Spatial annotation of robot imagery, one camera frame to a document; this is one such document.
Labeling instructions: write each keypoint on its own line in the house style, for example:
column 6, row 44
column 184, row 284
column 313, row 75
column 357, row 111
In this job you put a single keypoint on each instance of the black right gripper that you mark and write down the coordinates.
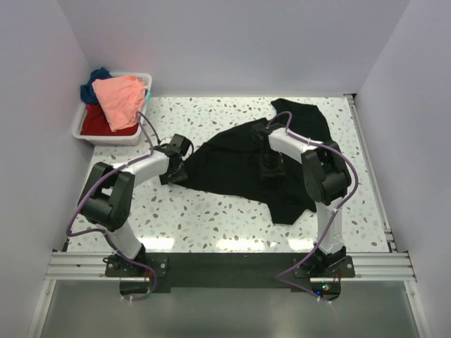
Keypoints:
column 268, row 173

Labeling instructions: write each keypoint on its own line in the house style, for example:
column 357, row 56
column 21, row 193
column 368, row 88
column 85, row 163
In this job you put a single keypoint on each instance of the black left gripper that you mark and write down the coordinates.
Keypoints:
column 180, row 175

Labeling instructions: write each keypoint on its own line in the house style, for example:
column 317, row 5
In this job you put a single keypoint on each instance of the black t shirt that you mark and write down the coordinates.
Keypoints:
column 228, row 164

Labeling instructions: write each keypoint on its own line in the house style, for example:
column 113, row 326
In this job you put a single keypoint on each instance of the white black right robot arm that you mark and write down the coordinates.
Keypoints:
column 326, row 180

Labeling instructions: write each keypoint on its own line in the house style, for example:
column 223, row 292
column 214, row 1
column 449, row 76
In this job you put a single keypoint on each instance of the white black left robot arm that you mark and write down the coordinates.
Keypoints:
column 107, row 196

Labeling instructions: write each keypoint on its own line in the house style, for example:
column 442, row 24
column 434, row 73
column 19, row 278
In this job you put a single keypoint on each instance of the white plastic laundry basket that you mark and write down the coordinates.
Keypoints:
column 108, row 140

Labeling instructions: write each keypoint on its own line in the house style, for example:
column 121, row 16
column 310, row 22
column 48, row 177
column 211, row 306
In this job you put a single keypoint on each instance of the teal t shirt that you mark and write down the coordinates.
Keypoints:
column 148, row 95

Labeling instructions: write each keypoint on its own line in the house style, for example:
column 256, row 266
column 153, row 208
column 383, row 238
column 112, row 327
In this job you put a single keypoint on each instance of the salmon pink t shirt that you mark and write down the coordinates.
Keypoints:
column 120, row 98

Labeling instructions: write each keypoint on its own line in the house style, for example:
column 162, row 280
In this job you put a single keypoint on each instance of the red t shirt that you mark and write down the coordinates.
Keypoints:
column 95, row 124

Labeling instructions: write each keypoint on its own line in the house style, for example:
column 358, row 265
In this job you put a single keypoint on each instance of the blue t shirt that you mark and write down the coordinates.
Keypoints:
column 87, row 94

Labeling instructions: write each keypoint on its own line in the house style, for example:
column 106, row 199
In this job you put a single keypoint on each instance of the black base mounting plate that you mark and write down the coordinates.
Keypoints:
column 151, row 283

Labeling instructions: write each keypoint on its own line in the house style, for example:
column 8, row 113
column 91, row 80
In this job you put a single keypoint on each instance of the aluminium right side rail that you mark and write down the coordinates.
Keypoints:
column 365, row 150

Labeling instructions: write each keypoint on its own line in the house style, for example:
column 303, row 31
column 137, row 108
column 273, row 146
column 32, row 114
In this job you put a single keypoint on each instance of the aluminium front rail frame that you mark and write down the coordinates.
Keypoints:
column 233, row 266

